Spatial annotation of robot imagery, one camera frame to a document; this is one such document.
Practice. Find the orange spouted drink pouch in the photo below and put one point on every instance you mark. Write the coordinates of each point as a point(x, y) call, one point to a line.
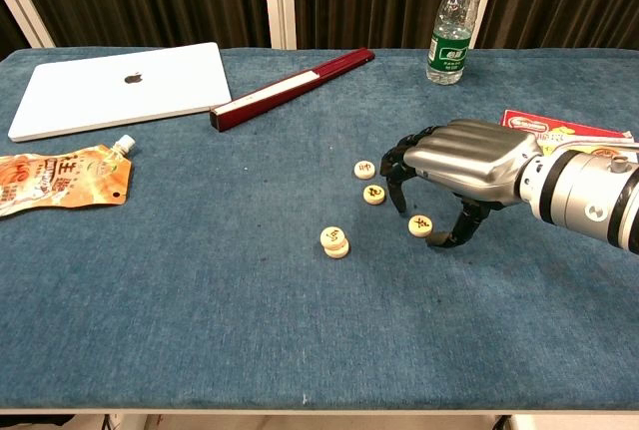
point(65, 175)

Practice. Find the silver closed laptop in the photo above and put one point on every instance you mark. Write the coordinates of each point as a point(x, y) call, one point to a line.
point(100, 101)

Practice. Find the clear plastic water bottle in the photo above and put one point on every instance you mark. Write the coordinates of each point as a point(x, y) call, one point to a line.
point(449, 56)

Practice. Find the yellow red snack box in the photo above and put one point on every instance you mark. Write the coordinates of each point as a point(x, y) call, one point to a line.
point(529, 123)

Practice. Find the dark red folded fan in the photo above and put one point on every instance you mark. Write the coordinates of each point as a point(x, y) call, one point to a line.
point(279, 93)

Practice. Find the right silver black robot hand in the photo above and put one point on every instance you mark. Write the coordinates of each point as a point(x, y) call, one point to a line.
point(474, 160)

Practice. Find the blue table cloth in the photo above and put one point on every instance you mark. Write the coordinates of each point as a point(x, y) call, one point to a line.
point(199, 300)

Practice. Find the wooden chess piece black character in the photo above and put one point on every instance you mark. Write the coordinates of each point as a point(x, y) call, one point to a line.
point(421, 225)
point(374, 194)

